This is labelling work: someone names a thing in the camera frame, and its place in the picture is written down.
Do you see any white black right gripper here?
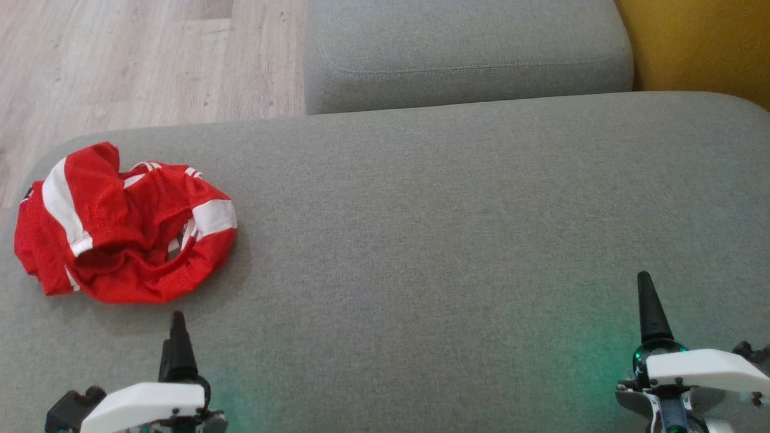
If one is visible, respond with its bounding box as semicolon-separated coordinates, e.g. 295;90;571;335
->
615;271;770;433

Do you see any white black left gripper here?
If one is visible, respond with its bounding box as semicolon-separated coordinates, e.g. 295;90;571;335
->
80;311;229;433

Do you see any red garment with white trim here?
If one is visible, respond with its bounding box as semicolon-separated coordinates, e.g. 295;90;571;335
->
13;142;238;304

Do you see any grey fabric sofa seat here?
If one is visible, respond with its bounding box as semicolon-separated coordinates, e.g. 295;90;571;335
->
0;91;770;433

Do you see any yellow backrest cushion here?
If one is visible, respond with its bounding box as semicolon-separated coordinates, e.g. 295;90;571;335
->
614;0;770;112

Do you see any grey sofa cushion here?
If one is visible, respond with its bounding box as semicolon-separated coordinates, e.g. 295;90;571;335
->
304;0;635;115

